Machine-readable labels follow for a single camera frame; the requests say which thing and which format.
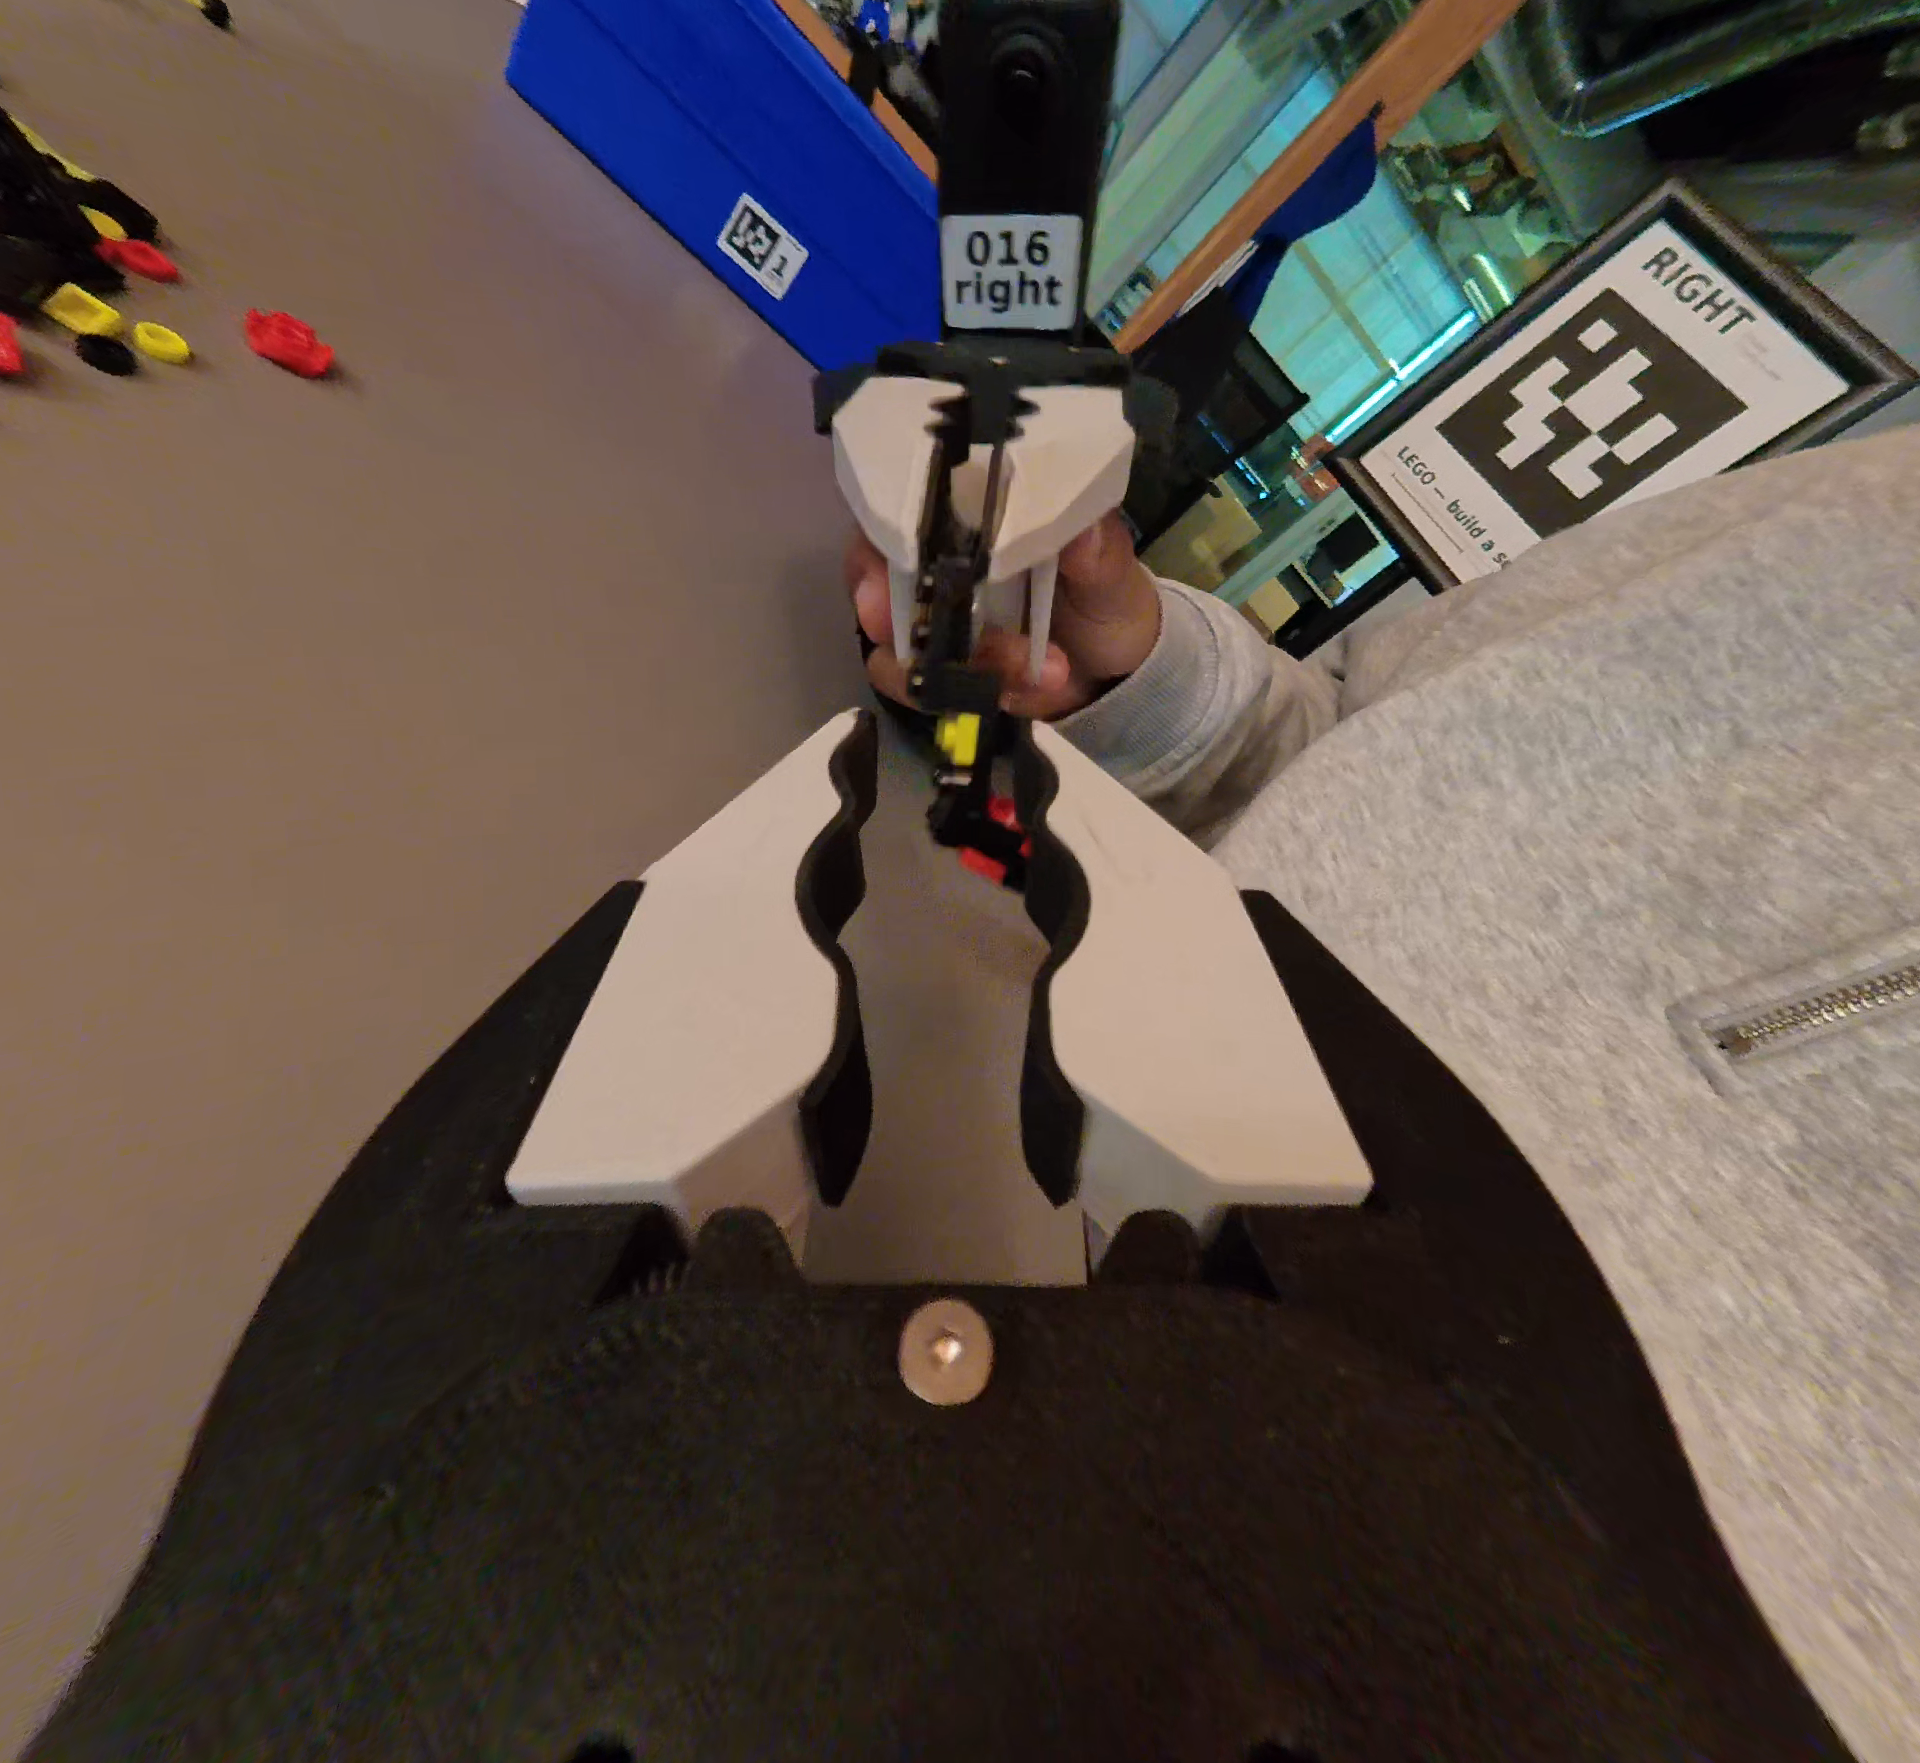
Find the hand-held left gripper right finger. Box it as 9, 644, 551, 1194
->
1020, 720, 1375, 1281

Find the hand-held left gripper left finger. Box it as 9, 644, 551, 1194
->
503, 708, 882, 1281

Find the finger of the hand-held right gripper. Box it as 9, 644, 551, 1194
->
981, 384, 1138, 696
832, 378, 961, 666

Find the black lego assembly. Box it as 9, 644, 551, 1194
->
899, 444, 1040, 896

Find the person's right forearm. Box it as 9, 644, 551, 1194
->
1049, 582, 1348, 854

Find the pile of loose lego pieces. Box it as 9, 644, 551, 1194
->
0, 106, 340, 388

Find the person's right hand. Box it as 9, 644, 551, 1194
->
844, 510, 1163, 724

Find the large blue storage bin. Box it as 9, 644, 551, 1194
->
506, 0, 1381, 370

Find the framed marker sign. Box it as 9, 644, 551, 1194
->
1324, 180, 1920, 596

